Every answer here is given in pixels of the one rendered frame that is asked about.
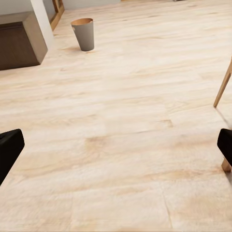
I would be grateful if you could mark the trash can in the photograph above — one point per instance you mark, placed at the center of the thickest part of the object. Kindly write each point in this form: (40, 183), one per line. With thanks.
(83, 29)

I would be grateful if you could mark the cabinet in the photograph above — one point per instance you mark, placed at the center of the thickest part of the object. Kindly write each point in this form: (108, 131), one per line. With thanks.
(21, 41)

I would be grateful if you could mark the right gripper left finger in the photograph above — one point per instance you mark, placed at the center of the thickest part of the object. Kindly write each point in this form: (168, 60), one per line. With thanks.
(11, 145)

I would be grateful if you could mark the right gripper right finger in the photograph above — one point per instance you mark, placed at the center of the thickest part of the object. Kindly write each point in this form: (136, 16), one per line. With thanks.
(224, 143)

